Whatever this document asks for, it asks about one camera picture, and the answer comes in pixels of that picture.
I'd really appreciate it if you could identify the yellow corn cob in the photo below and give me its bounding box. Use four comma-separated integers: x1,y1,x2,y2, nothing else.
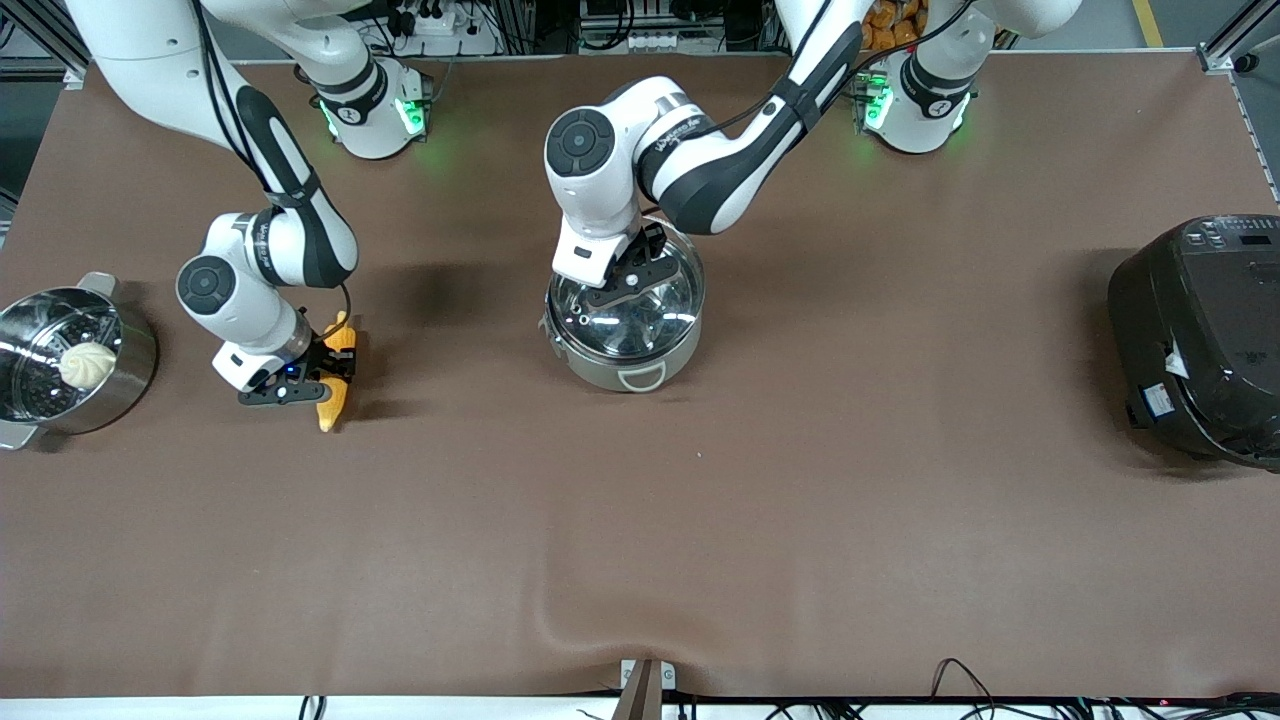
317,311,359,433

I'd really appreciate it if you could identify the glass pot lid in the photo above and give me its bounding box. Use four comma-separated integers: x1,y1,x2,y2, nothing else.
546,225,706,363

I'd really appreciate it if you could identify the grey cooking pot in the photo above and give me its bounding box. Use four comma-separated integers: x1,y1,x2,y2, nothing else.
538,225,706,393

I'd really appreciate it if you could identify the stainless steel steamer pot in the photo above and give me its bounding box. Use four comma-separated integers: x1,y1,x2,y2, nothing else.
0,272,159,451

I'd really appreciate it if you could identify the white steamed bun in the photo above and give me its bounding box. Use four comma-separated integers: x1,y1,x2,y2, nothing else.
58,341,118,390

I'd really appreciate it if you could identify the brown table mat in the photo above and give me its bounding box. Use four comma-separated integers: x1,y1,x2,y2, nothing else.
0,50,1280,699

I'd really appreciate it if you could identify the bag of orange fruits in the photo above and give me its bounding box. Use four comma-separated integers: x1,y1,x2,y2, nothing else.
860,0,929,53

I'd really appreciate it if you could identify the black rice cooker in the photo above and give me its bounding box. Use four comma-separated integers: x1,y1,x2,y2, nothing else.
1107,214,1280,473

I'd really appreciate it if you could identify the aluminium frame profile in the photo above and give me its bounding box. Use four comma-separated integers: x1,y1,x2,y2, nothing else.
0,0,89,79
1198,0,1280,73

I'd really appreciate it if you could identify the black floor cable bundle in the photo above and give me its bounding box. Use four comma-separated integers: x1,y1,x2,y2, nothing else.
760,658,1280,720

